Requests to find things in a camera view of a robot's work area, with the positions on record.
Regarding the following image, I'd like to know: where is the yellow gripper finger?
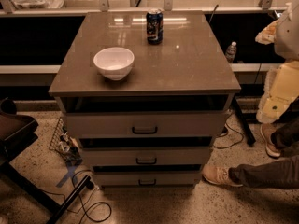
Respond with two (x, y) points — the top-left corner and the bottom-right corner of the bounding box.
(256, 61), (299, 124)

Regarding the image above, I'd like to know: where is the grey drawer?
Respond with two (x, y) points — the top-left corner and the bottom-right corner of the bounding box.
(63, 112), (228, 139)
(93, 171), (201, 187)
(79, 147), (210, 166)

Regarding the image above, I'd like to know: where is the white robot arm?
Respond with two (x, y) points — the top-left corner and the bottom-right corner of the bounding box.
(255, 0), (299, 124)

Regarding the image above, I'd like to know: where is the grey drawer cabinet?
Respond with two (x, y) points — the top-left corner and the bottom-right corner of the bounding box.
(50, 11), (240, 174)

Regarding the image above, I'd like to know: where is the tan right shoe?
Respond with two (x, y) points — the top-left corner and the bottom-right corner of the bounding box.
(260, 124), (281, 159)

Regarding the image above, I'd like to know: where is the tan shoe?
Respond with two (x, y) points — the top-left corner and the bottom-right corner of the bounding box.
(202, 164), (242, 187)
(260, 124), (281, 159)

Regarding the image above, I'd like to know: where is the black table leg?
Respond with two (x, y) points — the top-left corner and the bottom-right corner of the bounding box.
(232, 98), (256, 147)

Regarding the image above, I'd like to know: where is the clear plastic water bottle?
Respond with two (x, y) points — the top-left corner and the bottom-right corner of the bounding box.
(225, 41), (237, 63)

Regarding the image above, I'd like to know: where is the person's dark trouser leg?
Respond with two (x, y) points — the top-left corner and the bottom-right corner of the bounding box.
(229, 118), (299, 189)

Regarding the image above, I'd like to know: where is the tan left shoe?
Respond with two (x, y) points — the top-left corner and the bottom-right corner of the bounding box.
(202, 164), (242, 187)

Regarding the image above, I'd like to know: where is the blue soda can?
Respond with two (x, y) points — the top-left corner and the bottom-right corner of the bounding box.
(146, 9), (163, 45)

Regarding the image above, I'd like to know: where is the white ceramic bowl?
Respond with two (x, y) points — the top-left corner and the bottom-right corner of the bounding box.
(93, 47), (135, 81)

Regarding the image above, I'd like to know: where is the dark chair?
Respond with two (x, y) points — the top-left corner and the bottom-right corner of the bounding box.
(0, 98), (91, 224)

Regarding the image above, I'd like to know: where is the black cable right floor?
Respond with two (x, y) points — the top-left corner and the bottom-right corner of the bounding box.
(213, 114), (245, 150)

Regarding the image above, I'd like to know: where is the wire basket with items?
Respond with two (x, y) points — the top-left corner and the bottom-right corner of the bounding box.
(49, 119), (81, 161)

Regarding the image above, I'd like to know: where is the black floor cable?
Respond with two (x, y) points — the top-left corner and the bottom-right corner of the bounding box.
(41, 169), (113, 224)

